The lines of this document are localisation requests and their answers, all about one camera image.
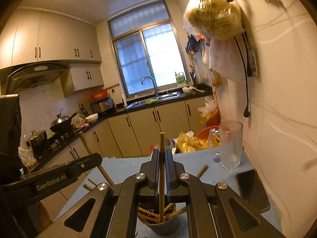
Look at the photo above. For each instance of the black wok with lid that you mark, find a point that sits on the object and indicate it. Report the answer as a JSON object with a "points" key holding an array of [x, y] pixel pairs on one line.
{"points": [[62, 123]]}

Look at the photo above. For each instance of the yellow plastic bag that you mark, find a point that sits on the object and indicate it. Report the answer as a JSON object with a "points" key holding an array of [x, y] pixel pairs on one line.
{"points": [[188, 144]]}

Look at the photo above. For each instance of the kitchen window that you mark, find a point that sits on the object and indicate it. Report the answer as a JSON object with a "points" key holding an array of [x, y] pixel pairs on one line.
{"points": [[147, 49]]}

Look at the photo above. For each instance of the green detergent bottle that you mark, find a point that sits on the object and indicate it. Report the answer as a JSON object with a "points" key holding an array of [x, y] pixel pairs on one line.
{"points": [[180, 79]]}

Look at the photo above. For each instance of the black range hood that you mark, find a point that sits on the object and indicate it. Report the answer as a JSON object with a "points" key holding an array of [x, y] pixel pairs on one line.
{"points": [[18, 78]]}

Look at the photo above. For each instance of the white bowl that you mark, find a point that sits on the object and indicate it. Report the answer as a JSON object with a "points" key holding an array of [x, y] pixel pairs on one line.
{"points": [[92, 118]]}

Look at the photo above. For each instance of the silver toaster appliance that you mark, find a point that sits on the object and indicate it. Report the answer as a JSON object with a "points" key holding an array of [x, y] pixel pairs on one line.
{"points": [[102, 105]]}

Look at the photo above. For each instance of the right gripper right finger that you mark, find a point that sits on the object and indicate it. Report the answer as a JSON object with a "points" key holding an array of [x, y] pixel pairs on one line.
{"points": [[213, 210]]}

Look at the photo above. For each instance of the white plastic bag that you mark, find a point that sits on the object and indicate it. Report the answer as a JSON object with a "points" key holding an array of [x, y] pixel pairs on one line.
{"points": [[226, 59]]}

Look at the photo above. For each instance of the black utensil holder cup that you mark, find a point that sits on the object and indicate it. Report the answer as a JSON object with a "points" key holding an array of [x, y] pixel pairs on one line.
{"points": [[165, 228]]}

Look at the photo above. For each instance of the clear glass mug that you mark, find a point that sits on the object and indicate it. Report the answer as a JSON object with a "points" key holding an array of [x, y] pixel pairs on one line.
{"points": [[225, 143]]}

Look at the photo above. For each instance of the black smartphone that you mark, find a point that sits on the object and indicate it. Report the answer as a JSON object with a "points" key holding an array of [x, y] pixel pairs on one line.
{"points": [[252, 190]]}

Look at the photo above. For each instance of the plastic bag with noodles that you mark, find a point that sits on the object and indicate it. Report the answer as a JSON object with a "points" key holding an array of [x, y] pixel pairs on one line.
{"points": [[220, 19]]}

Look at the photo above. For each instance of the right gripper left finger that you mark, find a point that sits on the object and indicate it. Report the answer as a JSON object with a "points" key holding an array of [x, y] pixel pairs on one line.
{"points": [[110, 211]]}

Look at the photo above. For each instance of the wooden chopstick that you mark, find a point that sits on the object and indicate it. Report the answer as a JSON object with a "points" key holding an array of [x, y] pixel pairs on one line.
{"points": [[96, 158], [202, 171], [161, 176], [144, 211], [87, 187], [175, 213], [91, 181]]}

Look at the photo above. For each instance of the red plastic basin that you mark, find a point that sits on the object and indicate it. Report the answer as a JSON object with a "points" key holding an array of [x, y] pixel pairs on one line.
{"points": [[205, 132]]}

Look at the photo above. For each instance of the red bowl on appliance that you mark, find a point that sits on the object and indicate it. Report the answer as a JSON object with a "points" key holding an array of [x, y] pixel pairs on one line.
{"points": [[98, 95]]}

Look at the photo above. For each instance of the blue table cloth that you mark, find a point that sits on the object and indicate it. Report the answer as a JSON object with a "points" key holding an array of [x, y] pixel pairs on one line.
{"points": [[212, 210]]}

